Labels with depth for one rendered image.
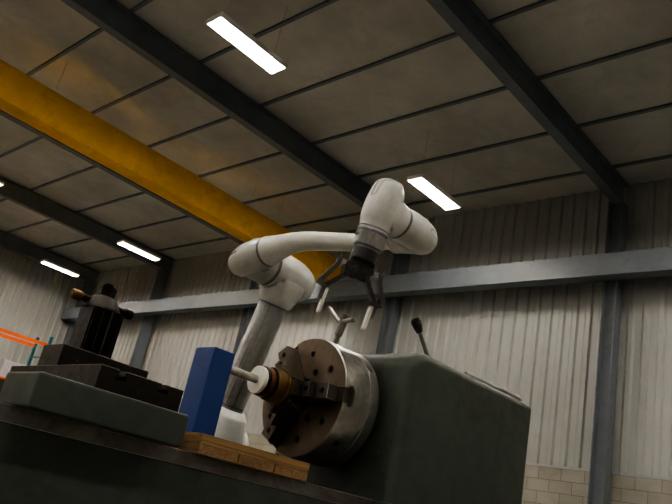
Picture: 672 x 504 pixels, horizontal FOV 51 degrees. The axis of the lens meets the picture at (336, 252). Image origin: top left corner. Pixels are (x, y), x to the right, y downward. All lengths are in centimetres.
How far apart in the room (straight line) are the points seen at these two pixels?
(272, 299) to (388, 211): 62
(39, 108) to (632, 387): 1077
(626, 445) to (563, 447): 105
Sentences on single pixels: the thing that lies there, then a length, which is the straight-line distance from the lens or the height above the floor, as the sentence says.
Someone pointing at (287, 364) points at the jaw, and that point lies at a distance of 187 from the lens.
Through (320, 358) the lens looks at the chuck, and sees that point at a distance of 186.
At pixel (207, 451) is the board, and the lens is 149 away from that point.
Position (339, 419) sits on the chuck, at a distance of 176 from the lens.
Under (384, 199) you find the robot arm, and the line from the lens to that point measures 197.
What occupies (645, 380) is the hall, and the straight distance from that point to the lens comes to 1265.
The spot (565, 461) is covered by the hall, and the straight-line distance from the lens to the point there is 1287.
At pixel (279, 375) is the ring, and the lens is 178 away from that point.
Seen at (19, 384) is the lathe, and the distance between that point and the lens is 133.
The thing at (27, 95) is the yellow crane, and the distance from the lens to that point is 1291.
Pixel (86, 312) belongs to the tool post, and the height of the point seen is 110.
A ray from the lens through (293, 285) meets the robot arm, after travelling 240.
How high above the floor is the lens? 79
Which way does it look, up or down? 21 degrees up
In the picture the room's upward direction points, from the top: 12 degrees clockwise
